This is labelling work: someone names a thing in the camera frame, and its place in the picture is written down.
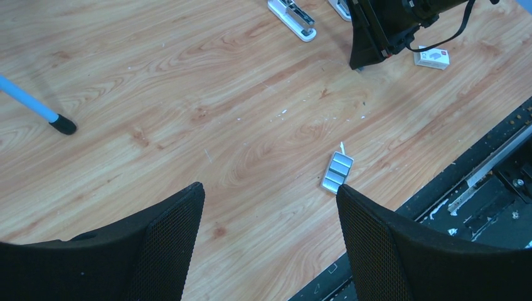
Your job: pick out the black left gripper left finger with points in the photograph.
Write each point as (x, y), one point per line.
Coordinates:
(145, 256)

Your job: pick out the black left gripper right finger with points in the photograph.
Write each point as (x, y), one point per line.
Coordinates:
(396, 258)

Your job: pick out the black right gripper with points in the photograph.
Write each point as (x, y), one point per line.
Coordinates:
(384, 28)

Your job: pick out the white stapler tray piece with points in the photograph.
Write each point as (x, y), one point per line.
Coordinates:
(341, 7)

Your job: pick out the small white staple box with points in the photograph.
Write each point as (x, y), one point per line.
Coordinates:
(434, 58)

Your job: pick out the light blue white stapler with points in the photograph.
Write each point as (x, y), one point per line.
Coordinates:
(297, 20)

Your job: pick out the white staple tray with staples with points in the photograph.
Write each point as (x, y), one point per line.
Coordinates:
(337, 172)

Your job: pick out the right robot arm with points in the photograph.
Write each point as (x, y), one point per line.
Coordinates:
(441, 6)

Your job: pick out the light blue music stand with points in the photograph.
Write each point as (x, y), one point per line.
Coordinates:
(57, 121)

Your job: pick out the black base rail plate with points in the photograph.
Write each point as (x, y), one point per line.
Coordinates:
(484, 197)

